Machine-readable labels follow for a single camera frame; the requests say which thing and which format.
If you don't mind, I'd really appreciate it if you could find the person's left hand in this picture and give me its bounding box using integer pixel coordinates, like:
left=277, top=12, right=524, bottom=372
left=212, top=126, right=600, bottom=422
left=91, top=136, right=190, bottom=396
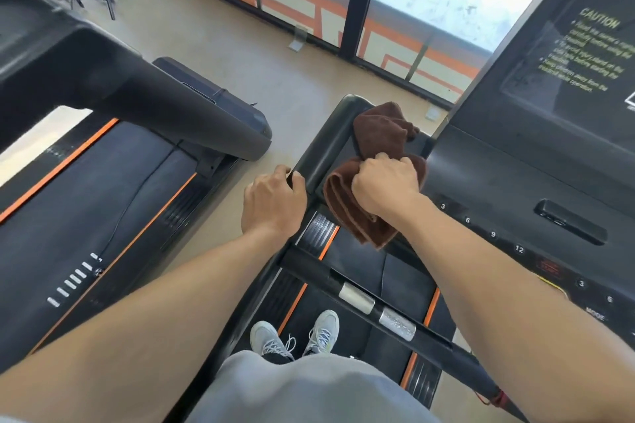
left=241, top=165, right=308, bottom=240

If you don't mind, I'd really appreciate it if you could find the person's right hand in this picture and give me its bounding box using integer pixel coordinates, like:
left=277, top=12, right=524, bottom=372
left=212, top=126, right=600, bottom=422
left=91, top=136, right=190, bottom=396
left=351, top=152, right=423, bottom=225

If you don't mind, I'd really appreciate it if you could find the brown microfibre cloth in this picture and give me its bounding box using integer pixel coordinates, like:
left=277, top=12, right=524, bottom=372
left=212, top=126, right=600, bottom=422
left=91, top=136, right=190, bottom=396
left=322, top=101, right=429, bottom=250

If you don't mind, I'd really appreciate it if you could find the black treadmill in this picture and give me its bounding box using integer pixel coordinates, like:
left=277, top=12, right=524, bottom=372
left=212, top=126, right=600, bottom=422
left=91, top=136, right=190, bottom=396
left=0, top=0, right=274, bottom=375
left=163, top=0, right=635, bottom=423

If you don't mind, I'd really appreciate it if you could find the person's left forearm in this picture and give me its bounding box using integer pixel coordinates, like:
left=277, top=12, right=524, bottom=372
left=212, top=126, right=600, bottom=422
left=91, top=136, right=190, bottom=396
left=0, top=227, right=294, bottom=423

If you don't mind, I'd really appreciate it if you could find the person's right forearm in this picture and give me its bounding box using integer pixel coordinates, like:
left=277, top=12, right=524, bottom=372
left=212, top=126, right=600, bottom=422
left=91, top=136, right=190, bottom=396
left=392, top=194, right=635, bottom=423

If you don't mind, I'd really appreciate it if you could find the person's left grey shoe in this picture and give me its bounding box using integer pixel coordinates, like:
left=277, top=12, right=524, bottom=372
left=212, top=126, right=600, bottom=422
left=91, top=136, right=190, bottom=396
left=249, top=321, right=298, bottom=360

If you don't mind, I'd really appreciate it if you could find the person's grey shoe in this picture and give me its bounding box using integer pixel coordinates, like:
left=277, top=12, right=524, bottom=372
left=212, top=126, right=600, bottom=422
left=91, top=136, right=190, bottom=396
left=249, top=321, right=298, bottom=360
left=302, top=309, right=341, bottom=357

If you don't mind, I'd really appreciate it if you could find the person's right grey shoe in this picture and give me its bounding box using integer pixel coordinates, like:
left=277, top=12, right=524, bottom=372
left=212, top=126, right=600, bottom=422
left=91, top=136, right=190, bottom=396
left=302, top=309, right=341, bottom=357

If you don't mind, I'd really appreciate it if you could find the person's grey shirt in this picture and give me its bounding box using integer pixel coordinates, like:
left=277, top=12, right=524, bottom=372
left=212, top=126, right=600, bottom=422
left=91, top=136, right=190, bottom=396
left=186, top=350, right=443, bottom=423

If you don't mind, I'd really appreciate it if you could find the orange patterned parapet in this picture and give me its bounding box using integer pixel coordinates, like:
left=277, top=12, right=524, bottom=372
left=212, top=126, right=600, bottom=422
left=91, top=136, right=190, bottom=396
left=106, top=0, right=489, bottom=106

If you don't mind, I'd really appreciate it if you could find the black cord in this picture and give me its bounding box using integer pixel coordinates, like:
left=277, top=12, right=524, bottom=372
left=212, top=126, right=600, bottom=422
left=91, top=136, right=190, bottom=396
left=97, top=149, right=175, bottom=274

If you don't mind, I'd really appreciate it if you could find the red safety cord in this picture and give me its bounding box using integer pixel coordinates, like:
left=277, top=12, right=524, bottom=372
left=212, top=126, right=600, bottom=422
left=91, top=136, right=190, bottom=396
left=474, top=387, right=510, bottom=410

